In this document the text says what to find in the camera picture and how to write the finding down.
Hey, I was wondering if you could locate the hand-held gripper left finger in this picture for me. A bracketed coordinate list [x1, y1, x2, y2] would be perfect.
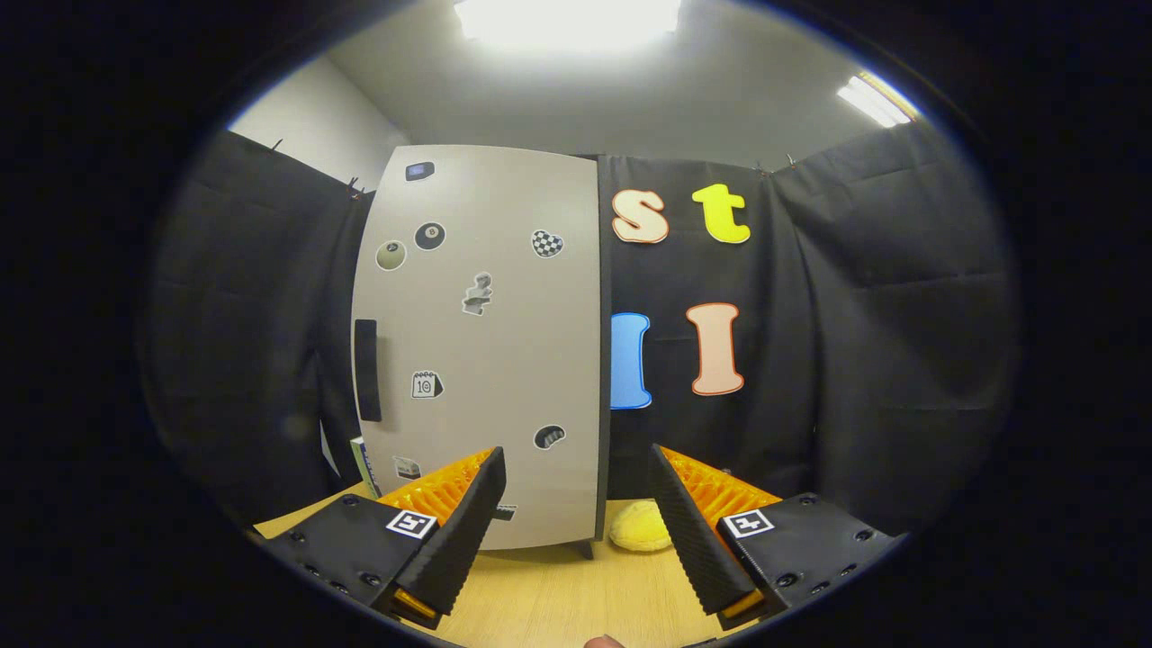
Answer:
[261, 445, 507, 631]

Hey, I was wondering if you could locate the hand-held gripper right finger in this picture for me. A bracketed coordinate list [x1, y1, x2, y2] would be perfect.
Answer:
[648, 444, 905, 631]

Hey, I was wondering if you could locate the black door handle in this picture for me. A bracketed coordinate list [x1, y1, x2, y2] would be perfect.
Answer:
[353, 319, 383, 424]

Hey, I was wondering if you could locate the dark grey shoe cabinet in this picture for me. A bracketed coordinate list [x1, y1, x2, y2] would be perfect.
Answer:
[346, 144, 613, 561]

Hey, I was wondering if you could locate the yellow plush toy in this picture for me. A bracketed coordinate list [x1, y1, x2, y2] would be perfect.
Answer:
[609, 500, 674, 552]

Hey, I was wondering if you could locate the green and white book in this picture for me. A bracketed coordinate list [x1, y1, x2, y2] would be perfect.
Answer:
[349, 436, 381, 500]

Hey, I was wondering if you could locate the black backdrop cloth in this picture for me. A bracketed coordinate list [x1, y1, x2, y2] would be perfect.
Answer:
[139, 121, 1022, 541]

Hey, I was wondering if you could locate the narrow ceiling light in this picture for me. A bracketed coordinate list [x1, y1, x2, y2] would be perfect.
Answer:
[837, 72, 919, 129]

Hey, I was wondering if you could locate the large ceiling light panel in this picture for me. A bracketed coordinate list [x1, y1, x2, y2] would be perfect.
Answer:
[454, 0, 682, 50]

